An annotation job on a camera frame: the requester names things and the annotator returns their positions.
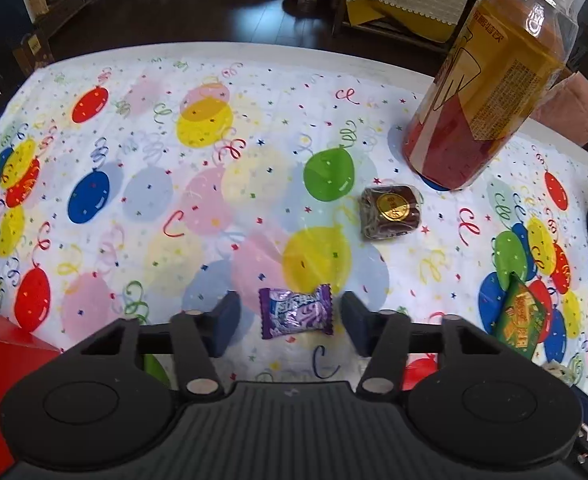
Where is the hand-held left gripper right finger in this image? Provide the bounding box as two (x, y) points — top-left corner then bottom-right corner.
(341, 291), (504, 398)

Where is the purple candy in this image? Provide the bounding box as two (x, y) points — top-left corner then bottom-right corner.
(259, 284), (335, 340)

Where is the pale wrapped candy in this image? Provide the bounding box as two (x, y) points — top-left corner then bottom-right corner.
(544, 360), (575, 387)

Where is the red cardboard box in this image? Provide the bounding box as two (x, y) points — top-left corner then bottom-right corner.
(0, 300), (62, 480)

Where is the orange juice bottle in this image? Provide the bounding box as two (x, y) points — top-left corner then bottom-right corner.
(404, 0), (587, 191)

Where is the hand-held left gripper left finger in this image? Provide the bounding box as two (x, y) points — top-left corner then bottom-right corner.
(81, 291), (242, 400)

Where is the brown wrapped chocolate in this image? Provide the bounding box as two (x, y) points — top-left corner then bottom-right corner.
(360, 185), (422, 241)

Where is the green snack packet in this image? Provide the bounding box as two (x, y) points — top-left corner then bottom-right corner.
(491, 272), (547, 359)

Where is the brown cardboard box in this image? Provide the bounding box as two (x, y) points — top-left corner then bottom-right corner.
(13, 30), (55, 73)

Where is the balloon print tablecloth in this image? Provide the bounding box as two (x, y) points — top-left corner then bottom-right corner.
(0, 41), (588, 396)

